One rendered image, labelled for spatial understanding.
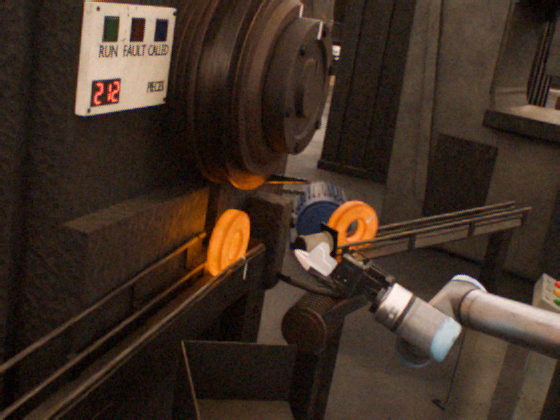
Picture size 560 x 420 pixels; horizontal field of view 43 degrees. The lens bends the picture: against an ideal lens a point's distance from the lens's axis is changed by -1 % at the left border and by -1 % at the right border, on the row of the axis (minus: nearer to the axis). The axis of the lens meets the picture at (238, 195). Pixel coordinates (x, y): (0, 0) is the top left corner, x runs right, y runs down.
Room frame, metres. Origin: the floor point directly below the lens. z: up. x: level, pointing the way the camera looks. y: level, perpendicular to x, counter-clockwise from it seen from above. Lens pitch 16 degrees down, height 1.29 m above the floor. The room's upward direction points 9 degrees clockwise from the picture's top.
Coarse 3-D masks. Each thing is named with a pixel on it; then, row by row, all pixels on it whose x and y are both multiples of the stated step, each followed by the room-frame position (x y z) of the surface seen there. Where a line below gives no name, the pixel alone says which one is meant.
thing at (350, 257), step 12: (348, 264) 1.39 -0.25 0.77; (360, 264) 1.39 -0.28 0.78; (372, 264) 1.41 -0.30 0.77; (336, 276) 1.39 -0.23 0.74; (348, 276) 1.39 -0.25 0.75; (360, 276) 1.38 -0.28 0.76; (372, 276) 1.40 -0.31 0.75; (384, 276) 1.39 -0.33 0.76; (348, 288) 1.38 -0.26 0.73; (360, 288) 1.39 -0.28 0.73; (372, 288) 1.38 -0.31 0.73; (384, 288) 1.37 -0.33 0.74; (372, 300) 1.38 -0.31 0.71; (372, 312) 1.37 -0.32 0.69
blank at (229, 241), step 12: (228, 216) 1.48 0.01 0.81; (240, 216) 1.50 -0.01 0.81; (216, 228) 1.46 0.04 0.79; (228, 228) 1.45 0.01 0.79; (240, 228) 1.51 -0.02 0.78; (216, 240) 1.44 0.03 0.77; (228, 240) 1.46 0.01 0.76; (240, 240) 1.53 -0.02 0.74; (216, 252) 1.43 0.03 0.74; (228, 252) 1.47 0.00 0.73; (240, 252) 1.54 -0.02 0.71; (216, 264) 1.44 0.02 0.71; (228, 264) 1.48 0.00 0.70
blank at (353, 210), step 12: (348, 204) 1.85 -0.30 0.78; (360, 204) 1.85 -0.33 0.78; (336, 216) 1.83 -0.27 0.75; (348, 216) 1.83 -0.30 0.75; (360, 216) 1.85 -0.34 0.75; (372, 216) 1.88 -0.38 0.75; (336, 228) 1.81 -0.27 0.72; (360, 228) 1.88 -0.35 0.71; (372, 228) 1.88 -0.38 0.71; (348, 240) 1.85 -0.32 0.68; (360, 252) 1.87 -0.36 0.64
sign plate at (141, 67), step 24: (96, 24) 1.13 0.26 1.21; (120, 24) 1.19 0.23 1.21; (96, 48) 1.13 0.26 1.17; (120, 48) 1.19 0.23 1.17; (144, 48) 1.26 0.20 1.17; (168, 48) 1.34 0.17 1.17; (96, 72) 1.14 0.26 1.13; (120, 72) 1.20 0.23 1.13; (144, 72) 1.27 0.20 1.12; (120, 96) 1.21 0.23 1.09; (144, 96) 1.28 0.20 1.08
